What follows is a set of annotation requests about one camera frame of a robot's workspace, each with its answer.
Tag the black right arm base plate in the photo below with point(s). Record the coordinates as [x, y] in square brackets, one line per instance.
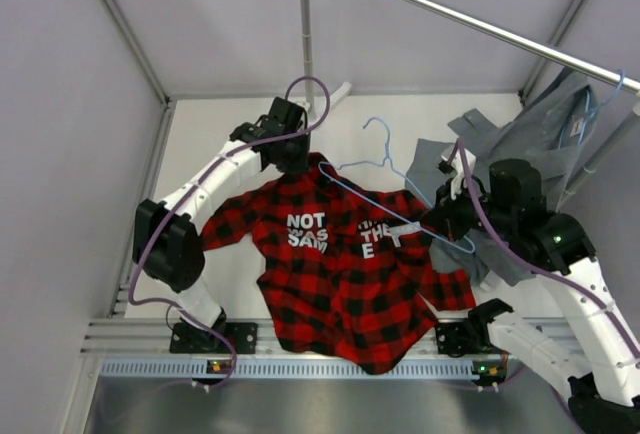
[458, 339]

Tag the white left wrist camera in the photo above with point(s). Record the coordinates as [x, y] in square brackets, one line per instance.
[303, 104]

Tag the red black plaid shirt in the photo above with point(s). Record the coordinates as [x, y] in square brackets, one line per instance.
[337, 281]

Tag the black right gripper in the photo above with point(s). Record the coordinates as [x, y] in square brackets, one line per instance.
[444, 215]

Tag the grey right rack post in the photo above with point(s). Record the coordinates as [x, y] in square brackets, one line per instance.
[626, 127]

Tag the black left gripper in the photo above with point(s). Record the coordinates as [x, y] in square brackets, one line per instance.
[300, 165]

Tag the aluminium mounting rail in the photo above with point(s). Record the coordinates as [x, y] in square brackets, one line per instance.
[148, 348]

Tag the grey button-up shirt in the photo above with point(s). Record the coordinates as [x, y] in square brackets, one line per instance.
[532, 136]

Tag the blue hanger holding grey shirt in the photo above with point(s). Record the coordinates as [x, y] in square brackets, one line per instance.
[576, 126]

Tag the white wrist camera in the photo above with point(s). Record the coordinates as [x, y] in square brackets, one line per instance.
[303, 104]
[451, 165]

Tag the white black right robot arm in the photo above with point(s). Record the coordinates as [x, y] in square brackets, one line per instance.
[600, 387]

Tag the white clothes rack base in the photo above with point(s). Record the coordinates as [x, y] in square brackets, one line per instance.
[317, 108]

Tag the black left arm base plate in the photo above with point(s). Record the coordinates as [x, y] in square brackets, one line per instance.
[187, 339]

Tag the grey clothes rack post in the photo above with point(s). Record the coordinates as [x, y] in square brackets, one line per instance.
[306, 35]

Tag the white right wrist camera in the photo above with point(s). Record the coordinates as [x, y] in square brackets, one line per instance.
[451, 165]

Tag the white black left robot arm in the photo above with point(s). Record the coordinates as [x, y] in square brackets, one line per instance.
[167, 241]

